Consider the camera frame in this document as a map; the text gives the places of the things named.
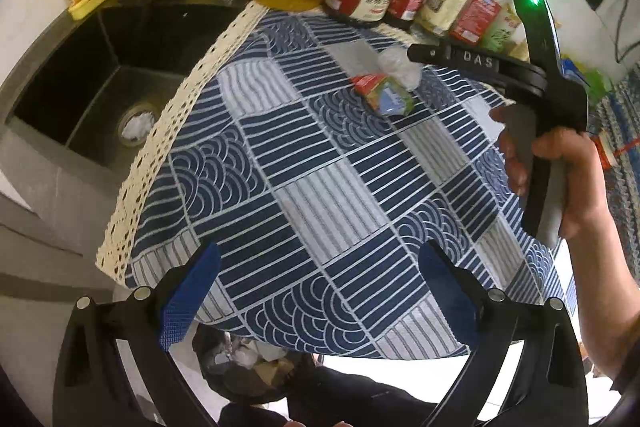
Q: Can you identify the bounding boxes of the person's right forearm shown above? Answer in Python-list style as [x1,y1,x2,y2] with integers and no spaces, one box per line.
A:
[560,202,640,390]

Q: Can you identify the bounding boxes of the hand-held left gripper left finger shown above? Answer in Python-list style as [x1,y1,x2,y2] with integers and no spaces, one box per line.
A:
[52,241,223,427]

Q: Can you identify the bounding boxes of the black power cable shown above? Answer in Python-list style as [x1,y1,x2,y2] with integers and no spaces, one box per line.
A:
[612,0,640,64]

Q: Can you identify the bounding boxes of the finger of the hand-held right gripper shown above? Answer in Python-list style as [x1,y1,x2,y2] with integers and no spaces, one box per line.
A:
[407,43,453,64]

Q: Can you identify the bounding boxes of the person's dark pants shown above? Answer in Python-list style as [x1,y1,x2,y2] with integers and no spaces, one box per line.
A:
[220,364,453,427]

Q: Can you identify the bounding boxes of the white tissue wad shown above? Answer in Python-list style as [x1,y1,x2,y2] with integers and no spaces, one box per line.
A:
[122,109,154,142]

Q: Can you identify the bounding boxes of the blue geometric patterned cloth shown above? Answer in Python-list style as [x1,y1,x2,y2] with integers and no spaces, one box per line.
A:
[587,77,640,279]

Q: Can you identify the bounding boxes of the clear bottle green label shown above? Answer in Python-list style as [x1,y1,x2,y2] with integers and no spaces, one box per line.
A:
[482,2,523,54]

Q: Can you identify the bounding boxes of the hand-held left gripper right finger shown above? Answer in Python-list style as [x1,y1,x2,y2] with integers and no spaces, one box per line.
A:
[417,239,588,427]

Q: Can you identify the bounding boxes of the blue patterned tablecloth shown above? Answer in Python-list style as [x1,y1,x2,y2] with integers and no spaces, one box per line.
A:
[95,0,581,358]

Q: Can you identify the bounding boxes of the metal sink drain strainer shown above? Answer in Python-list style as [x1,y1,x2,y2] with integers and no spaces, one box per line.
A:
[117,103,161,148]

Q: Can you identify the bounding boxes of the person's right hand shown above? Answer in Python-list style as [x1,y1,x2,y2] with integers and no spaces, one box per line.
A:
[490,106,610,242]

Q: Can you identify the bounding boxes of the black kitchen sink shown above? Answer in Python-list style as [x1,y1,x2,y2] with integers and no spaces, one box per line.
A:
[5,2,251,168]

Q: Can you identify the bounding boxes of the black trash bin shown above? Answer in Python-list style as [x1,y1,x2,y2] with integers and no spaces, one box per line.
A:
[192,322,322,409]

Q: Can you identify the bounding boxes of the clear blue seasoning bag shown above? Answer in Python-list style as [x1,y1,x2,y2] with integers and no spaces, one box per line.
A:
[560,52,616,108]

